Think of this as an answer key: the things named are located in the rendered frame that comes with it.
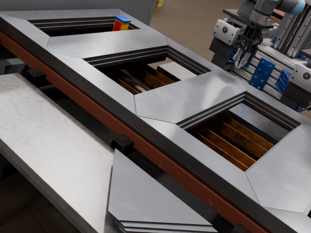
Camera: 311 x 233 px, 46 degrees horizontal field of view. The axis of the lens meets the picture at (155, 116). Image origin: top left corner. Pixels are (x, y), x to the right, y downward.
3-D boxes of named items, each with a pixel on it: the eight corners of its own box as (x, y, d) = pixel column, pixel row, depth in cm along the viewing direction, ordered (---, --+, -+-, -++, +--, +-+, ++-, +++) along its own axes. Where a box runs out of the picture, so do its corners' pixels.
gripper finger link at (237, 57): (226, 66, 160) (235, 46, 156) (232, 64, 165) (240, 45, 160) (232, 69, 159) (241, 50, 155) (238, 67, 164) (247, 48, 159)
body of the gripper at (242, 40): (232, 46, 155) (244, 19, 149) (240, 45, 161) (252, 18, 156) (247, 54, 152) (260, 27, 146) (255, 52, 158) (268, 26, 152)
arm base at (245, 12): (245, 12, 215) (252, -5, 210) (266, 22, 208) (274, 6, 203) (232, 11, 204) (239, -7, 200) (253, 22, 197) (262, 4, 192)
